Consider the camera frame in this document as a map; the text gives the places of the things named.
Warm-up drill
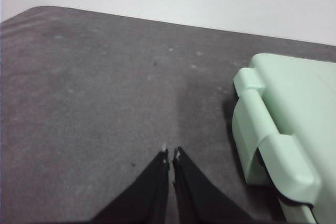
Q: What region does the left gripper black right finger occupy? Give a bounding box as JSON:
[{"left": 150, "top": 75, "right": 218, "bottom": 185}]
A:
[{"left": 171, "top": 146, "right": 266, "bottom": 224}]

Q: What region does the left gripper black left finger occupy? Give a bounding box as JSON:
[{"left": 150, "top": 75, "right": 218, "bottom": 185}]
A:
[{"left": 90, "top": 148, "right": 169, "bottom": 223}]

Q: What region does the green griddle lid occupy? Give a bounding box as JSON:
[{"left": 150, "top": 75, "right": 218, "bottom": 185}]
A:
[{"left": 233, "top": 52, "right": 336, "bottom": 209}]

